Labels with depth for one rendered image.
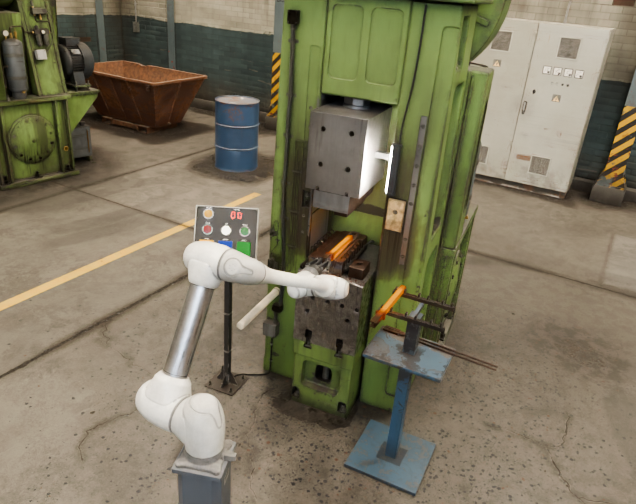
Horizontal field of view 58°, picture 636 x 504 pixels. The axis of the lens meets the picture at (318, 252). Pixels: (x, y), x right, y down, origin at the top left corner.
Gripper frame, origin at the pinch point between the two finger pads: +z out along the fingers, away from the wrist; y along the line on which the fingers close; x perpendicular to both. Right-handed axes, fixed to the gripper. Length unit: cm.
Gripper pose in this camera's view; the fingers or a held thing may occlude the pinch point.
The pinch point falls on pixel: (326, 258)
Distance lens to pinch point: 301.4
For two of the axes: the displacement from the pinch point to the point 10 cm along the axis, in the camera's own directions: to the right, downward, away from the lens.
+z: 3.9, -3.7, 8.4
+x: 0.8, -9.0, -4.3
